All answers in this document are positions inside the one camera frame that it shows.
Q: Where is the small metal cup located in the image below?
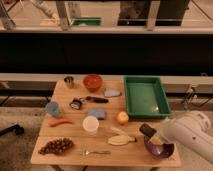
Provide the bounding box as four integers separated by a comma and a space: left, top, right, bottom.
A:
64, 76, 74, 88

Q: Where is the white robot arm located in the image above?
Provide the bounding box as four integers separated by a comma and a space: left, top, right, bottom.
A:
139, 111, 213, 164

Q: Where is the red yellow apple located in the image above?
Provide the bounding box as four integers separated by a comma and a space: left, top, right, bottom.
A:
116, 111, 129, 125

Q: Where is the purple bowl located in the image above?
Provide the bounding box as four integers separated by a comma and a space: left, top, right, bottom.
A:
144, 136, 174, 159

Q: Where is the black handled tool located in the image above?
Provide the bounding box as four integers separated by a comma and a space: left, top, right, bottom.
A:
86, 96, 109, 103

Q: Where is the yellow banana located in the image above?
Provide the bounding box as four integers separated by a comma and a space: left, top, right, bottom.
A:
108, 135, 136, 146

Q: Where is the grey whiteboard eraser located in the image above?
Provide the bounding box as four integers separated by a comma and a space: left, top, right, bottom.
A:
104, 88, 121, 98

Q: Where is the green plastic tray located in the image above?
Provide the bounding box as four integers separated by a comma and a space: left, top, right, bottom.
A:
124, 76, 171, 119

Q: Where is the wooden table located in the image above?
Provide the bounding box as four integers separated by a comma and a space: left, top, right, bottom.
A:
31, 80, 181, 167

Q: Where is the blue plastic cup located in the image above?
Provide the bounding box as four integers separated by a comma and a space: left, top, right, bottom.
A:
45, 101, 61, 118

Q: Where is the blue sponge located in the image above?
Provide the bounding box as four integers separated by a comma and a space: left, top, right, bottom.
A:
88, 109, 106, 120

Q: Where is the green box in background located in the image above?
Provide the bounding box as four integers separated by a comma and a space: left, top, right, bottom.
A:
73, 17, 101, 26

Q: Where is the red bowl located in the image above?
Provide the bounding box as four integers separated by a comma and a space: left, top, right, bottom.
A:
83, 74, 102, 92

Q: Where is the white plastic cup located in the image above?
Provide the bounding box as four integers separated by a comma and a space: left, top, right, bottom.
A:
82, 116, 99, 135

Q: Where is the metal fork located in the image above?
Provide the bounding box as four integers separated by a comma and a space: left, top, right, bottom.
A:
80, 149, 111, 156

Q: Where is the bunch of dark grapes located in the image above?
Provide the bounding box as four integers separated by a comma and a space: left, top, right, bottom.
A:
38, 138, 74, 155

